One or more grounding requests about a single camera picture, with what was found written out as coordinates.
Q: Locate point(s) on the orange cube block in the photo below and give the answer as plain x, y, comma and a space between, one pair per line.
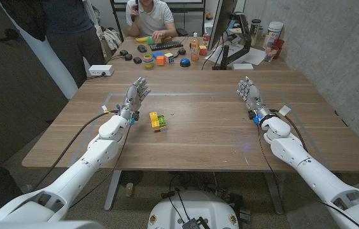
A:
160, 60

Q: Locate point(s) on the clear drinking glass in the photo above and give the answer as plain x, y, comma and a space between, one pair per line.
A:
270, 53

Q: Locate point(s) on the seated person white shirt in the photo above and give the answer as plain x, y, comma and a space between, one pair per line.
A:
151, 19

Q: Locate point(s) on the black keyboard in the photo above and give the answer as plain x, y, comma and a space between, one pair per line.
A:
166, 45

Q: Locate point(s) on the white paper sheets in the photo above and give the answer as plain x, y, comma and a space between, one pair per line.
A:
252, 55

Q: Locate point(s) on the red soda can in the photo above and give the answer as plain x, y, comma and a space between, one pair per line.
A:
206, 39

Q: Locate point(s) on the red yellow cube toy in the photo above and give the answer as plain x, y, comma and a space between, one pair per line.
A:
202, 50

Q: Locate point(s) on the blue dome button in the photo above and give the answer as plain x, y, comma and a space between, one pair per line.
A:
185, 62

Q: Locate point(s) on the white flat adapter box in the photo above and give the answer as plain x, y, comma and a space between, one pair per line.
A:
242, 66

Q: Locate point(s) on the white power strip box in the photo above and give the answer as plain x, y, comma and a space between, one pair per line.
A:
101, 70

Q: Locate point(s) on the yellow banana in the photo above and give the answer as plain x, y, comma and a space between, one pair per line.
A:
142, 39

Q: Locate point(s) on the white robot torso base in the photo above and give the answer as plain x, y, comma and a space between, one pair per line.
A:
193, 211

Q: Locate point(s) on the black round puck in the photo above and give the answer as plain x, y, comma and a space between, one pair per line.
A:
128, 57
137, 60
123, 52

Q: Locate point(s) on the orange drink bottle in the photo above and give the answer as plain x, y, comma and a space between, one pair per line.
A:
194, 47

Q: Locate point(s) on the yellow green lego stack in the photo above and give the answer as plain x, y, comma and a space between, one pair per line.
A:
158, 121

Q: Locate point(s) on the green ball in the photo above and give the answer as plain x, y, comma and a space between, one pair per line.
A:
150, 40

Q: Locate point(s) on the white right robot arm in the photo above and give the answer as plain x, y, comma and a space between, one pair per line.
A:
313, 168

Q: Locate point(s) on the black computer mouse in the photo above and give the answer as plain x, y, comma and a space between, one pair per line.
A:
142, 48

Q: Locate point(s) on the dark tumbler bottle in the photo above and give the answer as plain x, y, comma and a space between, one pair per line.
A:
255, 29

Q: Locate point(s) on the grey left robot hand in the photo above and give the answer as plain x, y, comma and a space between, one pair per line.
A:
134, 95

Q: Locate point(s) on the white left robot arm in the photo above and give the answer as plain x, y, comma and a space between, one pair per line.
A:
81, 165

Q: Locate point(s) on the black computer monitor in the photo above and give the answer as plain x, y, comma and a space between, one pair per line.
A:
221, 20

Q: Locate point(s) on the blue cube block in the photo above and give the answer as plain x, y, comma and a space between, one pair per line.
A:
158, 54

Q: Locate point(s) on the standing person dark clothes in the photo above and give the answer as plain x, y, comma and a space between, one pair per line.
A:
68, 35

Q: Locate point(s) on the rubiks cube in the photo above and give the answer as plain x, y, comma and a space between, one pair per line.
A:
169, 58

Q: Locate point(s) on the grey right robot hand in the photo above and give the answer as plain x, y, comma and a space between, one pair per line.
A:
251, 94

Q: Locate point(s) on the white wipes canister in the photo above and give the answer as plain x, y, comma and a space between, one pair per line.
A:
272, 34

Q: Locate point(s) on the colourful stacking rings toy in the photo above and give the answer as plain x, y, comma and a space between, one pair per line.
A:
148, 61

